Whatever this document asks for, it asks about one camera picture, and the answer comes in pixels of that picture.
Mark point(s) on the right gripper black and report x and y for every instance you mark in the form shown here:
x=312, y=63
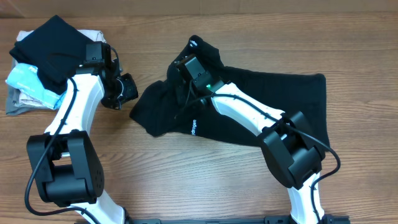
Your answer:
x=178, y=87

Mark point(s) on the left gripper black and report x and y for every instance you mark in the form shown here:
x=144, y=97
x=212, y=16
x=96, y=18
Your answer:
x=132, y=92

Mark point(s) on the black polo shirt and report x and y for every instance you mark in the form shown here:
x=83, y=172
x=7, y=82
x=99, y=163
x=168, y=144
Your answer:
x=290, y=93

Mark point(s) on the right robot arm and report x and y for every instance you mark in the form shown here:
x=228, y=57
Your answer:
x=292, y=155

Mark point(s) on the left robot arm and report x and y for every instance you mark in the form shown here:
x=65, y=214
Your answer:
x=67, y=174

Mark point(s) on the folded black garment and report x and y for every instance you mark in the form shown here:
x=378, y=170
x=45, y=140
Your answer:
x=55, y=48

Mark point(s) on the folded light blue garment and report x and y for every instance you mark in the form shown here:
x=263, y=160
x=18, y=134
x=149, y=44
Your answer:
x=28, y=82

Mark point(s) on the folded grey garment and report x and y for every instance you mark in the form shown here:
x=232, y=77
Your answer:
x=11, y=105

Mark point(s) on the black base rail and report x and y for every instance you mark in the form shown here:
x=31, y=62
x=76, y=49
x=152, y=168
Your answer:
x=328, y=219

